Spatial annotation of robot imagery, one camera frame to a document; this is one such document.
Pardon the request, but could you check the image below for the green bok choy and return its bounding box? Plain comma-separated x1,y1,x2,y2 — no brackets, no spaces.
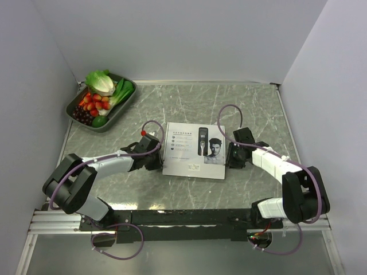
110,78,135,107

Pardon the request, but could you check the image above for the green lime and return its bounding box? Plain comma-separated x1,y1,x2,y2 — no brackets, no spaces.
92,116,108,128

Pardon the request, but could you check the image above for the green lettuce head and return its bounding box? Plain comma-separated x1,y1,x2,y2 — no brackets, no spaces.
85,69,115,96

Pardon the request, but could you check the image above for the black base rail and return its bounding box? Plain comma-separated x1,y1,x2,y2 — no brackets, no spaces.
79,209,283,243

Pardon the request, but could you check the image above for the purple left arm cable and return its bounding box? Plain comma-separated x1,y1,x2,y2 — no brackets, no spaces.
49,120,165,261

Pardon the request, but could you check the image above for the dark purple grapes bunch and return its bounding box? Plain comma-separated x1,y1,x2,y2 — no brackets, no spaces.
72,106,94,126

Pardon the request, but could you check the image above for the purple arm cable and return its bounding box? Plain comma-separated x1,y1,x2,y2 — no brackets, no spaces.
217,104,323,256
49,120,165,261

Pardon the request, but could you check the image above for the black silver hair clipper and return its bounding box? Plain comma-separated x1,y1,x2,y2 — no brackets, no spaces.
198,127,208,156

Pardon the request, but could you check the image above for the white clipper kit box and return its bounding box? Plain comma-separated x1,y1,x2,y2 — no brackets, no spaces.
162,122,227,180

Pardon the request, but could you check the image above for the red strawberries pile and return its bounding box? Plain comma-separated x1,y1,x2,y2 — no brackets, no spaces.
78,92,112,117

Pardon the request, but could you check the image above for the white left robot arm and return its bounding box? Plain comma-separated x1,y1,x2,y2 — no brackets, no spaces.
42,133,163,230

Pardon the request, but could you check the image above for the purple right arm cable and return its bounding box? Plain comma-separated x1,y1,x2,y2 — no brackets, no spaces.
217,104,323,256

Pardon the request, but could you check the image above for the dark grey food tray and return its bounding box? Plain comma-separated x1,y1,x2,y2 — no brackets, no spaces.
66,70,136,133

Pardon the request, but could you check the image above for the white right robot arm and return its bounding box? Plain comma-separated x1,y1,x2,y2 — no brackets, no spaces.
226,127,330,228

